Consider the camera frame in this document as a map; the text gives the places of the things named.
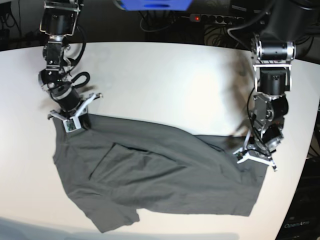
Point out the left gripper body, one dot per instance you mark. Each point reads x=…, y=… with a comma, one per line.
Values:
x=255, y=150

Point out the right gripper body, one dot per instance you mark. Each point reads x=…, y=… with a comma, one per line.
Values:
x=69, y=101

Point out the dark grey T-shirt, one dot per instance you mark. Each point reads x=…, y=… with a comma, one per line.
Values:
x=119, y=166

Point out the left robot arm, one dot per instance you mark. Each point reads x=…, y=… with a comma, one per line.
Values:
x=273, y=50

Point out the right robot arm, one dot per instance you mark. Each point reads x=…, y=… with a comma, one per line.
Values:
x=60, y=20

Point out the black OpenArm base box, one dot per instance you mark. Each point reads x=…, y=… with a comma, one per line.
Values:
x=302, y=221

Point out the blue plastic bin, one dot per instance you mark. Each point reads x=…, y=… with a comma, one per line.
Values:
x=156, y=5

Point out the black power strip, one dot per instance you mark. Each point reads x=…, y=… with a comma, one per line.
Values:
x=210, y=19

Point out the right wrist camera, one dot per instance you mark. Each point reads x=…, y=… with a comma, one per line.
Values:
x=71, y=124

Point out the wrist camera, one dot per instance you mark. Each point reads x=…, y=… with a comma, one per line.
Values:
x=71, y=124
x=238, y=154

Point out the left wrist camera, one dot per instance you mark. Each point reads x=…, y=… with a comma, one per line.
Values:
x=238, y=154

